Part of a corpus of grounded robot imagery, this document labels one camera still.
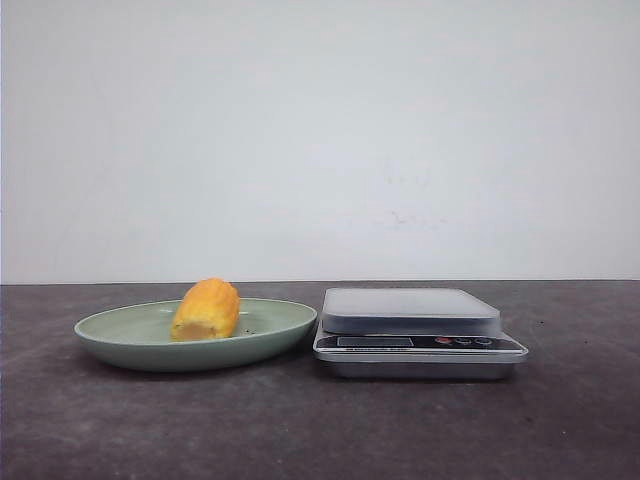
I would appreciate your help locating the silver digital kitchen scale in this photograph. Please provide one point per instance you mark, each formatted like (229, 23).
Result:
(424, 333)

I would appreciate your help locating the yellow corn cob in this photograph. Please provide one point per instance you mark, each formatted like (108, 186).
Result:
(209, 310)

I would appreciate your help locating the light green round plate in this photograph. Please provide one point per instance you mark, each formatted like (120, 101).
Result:
(137, 337)

